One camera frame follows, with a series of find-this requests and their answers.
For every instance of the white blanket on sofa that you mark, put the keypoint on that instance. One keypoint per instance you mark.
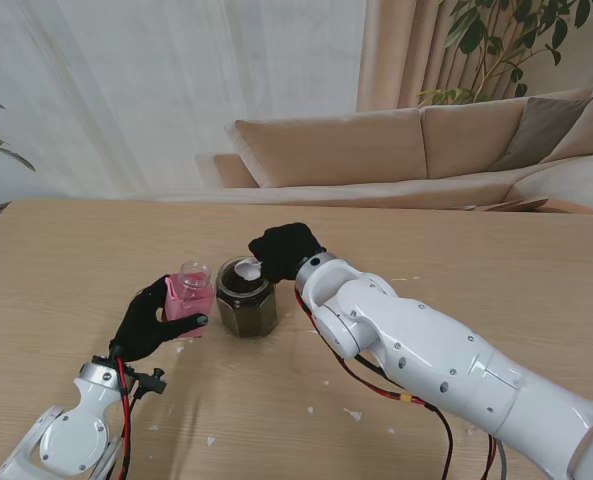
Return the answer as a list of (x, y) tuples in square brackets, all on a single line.
[(571, 182)]

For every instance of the white plastic spoon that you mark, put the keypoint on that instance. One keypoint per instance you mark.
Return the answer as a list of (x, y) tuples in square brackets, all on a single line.
[(248, 269)]

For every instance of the white sheer curtain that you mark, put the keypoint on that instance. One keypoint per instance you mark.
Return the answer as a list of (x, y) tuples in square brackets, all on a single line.
[(151, 90)]

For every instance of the grey sofa cushion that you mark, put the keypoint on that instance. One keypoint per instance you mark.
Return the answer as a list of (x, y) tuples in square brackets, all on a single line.
[(541, 130)]

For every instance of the pink square coffee jar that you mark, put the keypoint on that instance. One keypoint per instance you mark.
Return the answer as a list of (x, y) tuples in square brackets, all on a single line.
[(191, 305)]

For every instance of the beige pleated curtain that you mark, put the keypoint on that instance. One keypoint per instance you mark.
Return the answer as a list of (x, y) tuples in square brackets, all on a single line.
[(401, 55)]

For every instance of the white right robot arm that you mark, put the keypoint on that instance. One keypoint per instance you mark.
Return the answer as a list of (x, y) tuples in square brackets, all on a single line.
[(451, 360)]

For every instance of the beige sofa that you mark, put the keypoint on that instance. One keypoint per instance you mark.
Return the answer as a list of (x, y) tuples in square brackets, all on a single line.
[(336, 150)]

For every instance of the glass jar of coffee beans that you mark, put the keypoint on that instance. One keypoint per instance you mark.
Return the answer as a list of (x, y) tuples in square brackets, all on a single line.
[(246, 310)]

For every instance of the tall leafy green plant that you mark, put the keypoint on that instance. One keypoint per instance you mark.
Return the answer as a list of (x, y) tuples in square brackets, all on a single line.
[(476, 30)]

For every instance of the wooden tray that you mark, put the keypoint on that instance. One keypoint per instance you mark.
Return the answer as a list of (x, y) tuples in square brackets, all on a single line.
[(518, 204)]

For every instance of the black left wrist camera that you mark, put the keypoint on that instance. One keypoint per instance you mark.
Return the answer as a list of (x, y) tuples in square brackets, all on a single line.
[(151, 384)]

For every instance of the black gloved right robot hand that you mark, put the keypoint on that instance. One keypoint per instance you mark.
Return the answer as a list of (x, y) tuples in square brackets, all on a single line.
[(286, 247)]

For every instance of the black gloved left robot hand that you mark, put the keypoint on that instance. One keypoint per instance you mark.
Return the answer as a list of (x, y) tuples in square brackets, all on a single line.
[(141, 325)]

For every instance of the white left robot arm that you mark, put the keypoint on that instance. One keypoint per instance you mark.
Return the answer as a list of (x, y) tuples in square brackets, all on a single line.
[(61, 435)]

